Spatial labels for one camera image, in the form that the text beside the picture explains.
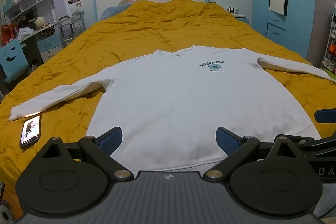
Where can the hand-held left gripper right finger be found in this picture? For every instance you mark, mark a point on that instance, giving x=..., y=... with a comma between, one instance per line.
x=227, y=142

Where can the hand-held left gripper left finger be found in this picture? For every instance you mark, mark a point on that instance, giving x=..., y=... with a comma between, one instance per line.
x=111, y=141

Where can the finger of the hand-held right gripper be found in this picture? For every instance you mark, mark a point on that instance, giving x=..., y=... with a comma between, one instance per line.
x=315, y=145
x=325, y=116

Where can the white printed sweatshirt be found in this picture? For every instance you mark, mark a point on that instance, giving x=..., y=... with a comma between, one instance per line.
x=178, y=98

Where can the white shoe rack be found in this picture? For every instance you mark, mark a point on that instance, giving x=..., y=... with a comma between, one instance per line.
x=330, y=43

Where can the black smartphone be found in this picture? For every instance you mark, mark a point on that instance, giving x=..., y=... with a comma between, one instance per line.
x=31, y=130

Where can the blue white wardrobe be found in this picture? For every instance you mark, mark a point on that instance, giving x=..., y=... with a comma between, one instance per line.
x=302, y=16

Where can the mustard yellow blanket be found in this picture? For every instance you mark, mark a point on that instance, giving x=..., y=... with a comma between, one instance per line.
x=136, y=29

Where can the blue drawer desk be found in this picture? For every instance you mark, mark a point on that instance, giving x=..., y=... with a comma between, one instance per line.
x=47, y=43

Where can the white slatted chair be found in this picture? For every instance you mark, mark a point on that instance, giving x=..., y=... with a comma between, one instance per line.
x=72, y=26

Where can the blue white nightstand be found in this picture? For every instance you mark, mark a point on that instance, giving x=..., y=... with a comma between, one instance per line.
x=242, y=18

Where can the blue face cutout chair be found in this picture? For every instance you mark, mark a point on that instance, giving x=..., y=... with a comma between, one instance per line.
x=11, y=58

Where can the blue pillow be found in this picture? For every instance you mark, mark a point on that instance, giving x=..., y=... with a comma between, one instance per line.
x=111, y=11

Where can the black white headphones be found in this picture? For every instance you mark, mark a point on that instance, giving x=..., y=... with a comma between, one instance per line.
x=232, y=10

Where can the white plastic bag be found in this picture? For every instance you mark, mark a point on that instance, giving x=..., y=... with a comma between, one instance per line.
x=25, y=32

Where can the round white lamp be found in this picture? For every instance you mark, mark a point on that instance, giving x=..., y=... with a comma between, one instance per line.
x=40, y=21

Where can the red bag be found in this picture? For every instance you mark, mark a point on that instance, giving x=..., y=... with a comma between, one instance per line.
x=8, y=33

